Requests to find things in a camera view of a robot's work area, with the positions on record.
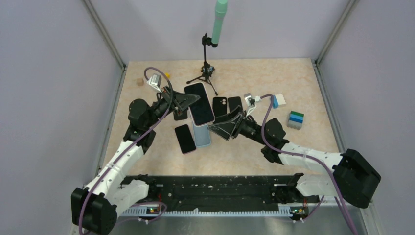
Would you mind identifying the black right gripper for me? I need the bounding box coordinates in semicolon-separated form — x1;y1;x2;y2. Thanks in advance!
208;105;269;145

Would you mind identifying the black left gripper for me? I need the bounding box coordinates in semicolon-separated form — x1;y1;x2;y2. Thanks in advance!
145;85;201;128

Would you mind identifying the clear phone case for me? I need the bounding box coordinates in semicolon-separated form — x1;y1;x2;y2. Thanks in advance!
183;81;216;127

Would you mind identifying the black phone case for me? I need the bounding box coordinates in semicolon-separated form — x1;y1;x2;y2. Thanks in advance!
212;96;228;118

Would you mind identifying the light blue phone case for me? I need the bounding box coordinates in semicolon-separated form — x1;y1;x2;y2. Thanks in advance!
192;124;211;148

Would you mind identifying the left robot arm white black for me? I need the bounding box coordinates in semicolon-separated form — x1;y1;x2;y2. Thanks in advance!
71;86;200;235

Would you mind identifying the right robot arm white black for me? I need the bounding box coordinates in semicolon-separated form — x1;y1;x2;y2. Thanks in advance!
208;107;381;209

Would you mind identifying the black mini tripod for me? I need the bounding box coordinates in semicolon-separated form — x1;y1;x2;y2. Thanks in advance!
186;33;218;96

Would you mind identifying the brown wooden cube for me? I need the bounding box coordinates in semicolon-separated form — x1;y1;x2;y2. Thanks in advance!
136;78;144;86

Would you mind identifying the blue white toy block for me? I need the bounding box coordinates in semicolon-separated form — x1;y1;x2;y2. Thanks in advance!
273;94;286;109

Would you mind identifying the green blue grey block stack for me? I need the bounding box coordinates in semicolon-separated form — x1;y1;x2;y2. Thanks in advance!
287;111;304;130

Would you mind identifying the mint green microphone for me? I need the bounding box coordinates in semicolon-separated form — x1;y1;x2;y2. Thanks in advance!
211;0;228;47

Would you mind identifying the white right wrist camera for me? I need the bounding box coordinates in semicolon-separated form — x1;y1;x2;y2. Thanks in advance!
244;93;261;117

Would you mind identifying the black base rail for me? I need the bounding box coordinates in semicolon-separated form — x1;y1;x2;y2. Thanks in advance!
120;174;321;218

